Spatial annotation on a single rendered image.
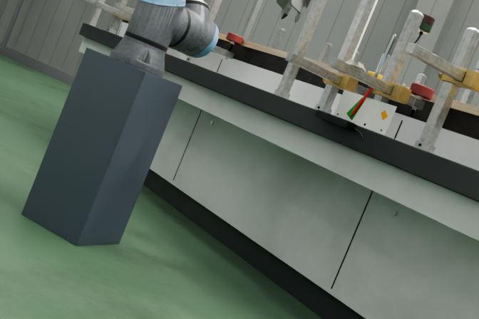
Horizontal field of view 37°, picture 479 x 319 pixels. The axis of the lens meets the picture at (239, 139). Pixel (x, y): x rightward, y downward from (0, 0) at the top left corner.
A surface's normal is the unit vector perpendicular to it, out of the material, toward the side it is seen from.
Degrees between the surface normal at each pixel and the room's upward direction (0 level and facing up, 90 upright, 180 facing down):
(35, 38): 90
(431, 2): 90
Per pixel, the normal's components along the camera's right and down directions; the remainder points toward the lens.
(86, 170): -0.40, -0.11
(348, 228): -0.76, -0.28
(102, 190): 0.84, 0.36
